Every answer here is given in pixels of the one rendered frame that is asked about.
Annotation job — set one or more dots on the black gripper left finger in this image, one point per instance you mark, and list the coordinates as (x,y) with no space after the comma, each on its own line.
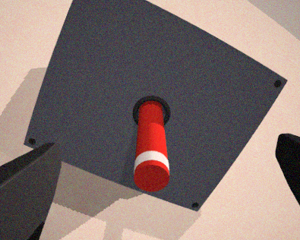
(27,190)

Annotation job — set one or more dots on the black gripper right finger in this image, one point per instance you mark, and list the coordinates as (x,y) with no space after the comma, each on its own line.
(288,155)

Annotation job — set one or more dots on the dark grey panel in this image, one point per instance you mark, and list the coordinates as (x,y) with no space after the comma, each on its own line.
(112,56)

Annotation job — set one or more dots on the red peg with white band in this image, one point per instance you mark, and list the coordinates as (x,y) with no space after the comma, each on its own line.
(151,168)

